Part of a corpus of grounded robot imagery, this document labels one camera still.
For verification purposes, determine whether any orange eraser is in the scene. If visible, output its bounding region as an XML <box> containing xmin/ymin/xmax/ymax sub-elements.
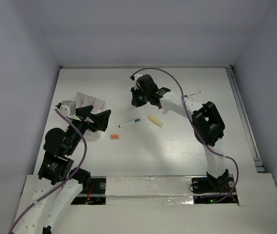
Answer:
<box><xmin>110</xmin><ymin>134</ymin><xmax>119</xmax><ymax>139</ymax></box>

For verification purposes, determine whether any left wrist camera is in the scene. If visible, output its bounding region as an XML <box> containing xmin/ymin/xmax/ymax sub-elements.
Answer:
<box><xmin>56</xmin><ymin>100</ymin><xmax>77</xmax><ymax>117</ymax></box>

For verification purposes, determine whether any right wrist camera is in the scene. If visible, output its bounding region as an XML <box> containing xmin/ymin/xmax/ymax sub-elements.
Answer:
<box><xmin>130</xmin><ymin>73</ymin><xmax>142</xmax><ymax>90</ymax></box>

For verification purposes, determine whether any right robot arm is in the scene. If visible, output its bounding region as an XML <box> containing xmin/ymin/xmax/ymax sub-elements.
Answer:
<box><xmin>131</xmin><ymin>74</ymin><xmax>229</xmax><ymax>192</ymax></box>

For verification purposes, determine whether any aluminium rail right side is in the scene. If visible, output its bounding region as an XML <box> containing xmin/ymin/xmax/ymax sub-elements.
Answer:
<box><xmin>225</xmin><ymin>66</ymin><xmax>266</xmax><ymax>173</ymax></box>

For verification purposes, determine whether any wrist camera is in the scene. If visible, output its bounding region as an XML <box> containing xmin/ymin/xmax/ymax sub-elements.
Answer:
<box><xmin>130</xmin><ymin>73</ymin><xmax>142</xmax><ymax>90</ymax></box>
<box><xmin>56</xmin><ymin>100</ymin><xmax>77</xmax><ymax>117</ymax></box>

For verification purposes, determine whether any black capped white pen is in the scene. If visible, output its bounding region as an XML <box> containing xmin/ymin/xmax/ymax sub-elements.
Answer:
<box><xmin>186</xmin><ymin>91</ymin><xmax>201</xmax><ymax>97</ymax></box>

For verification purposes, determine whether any blue capped white marker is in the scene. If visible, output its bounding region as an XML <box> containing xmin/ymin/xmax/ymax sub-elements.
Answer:
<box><xmin>118</xmin><ymin>118</ymin><xmax>140</xmax><ymax>128</ymax></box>

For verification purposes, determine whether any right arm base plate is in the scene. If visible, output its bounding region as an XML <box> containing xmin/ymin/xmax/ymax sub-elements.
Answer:
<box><xmin>189</xmin><ymin>176</ymin><xmax>238</xmax><ymax>204</ymax></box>

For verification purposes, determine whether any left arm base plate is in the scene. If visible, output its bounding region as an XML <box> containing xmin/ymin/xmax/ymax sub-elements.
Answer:
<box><xmin>71</xmin><ymin>176</ymin><xmax>106</xmax><ymax>205</ymax></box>

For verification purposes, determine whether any yellow glue tube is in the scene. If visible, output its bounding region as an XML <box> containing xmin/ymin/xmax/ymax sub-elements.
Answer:
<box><xmin>147</xmin><ymin>115</ymin><xmax>163</xmax><ymax>128</ymax></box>

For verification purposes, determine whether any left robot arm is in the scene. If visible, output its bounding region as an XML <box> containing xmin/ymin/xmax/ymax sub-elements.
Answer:
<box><xmin>9</xmin><ymin>101</ymin><xmax>111</xmax><ymax>234</ymax></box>

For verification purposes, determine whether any white divided organizer tray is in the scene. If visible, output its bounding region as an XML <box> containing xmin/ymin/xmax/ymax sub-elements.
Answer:
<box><xmin>72</xmin><ymin>91</ymin><xmax>107</xmax><ymax>142</ymax></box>

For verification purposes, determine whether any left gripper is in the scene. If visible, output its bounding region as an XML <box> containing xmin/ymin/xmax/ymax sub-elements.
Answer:
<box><xmin>66</xmin><ymin>104</ymin><xmax>111</xmax><ymax>154</ymax></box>

